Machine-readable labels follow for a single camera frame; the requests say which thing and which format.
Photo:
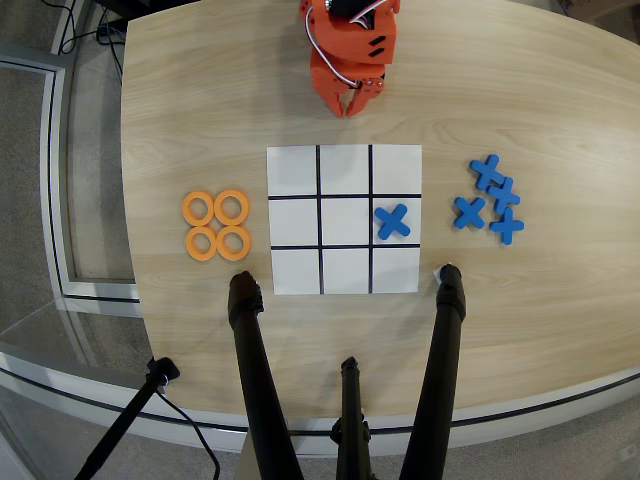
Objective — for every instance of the white tic-tac-toe grid sheet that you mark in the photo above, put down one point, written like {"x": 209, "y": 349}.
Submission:
{"x": 345, "y": 220}

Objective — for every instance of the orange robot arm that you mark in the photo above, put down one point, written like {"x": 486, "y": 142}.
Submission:
{"x": 350, "y": 35}

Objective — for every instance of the thin black stand pole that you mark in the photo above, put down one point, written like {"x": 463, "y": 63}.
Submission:
{"x": 130, "y": 415}

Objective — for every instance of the glass panel with white frame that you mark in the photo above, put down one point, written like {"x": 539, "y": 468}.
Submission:
{"x": 30, "y": 200}

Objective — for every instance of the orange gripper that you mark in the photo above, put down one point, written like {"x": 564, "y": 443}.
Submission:
{"x": 334, "y": 81}

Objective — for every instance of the blue foam cross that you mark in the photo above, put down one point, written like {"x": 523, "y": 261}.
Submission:
{"x": 486, "y": 171}
{"x": 392, "y": 221}
{"x": 504, "y": 195}
{"x": 469, "y": 211}
{"x": 507, "y": 226}

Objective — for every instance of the small white tag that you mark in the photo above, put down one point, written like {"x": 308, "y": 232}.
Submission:
{"x": 436, "y": 274}

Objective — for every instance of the short black tripod leg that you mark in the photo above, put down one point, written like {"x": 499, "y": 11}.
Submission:
{"x": 353, "y": 420}

